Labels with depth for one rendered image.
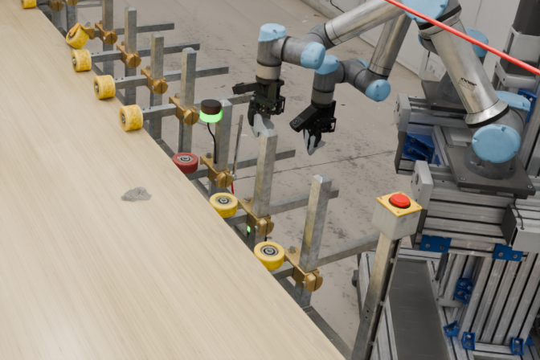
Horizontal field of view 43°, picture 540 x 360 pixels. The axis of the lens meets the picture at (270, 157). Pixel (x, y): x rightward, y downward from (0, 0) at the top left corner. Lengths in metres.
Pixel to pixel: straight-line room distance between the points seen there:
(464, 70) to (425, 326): 1.22
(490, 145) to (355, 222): 1.79
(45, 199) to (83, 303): 0.43
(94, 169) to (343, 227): 1.73
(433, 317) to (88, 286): 1.52
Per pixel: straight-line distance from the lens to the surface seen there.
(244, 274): 1.70
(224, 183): 2.14
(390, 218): 1.45
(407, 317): 2.74
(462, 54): 1.80
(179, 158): 2.13
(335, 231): 3.45
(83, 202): 1.94
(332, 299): 3.05
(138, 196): 1.94
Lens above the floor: 2.00
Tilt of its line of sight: 30 degrees down
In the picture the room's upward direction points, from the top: 7 degrees clockwise
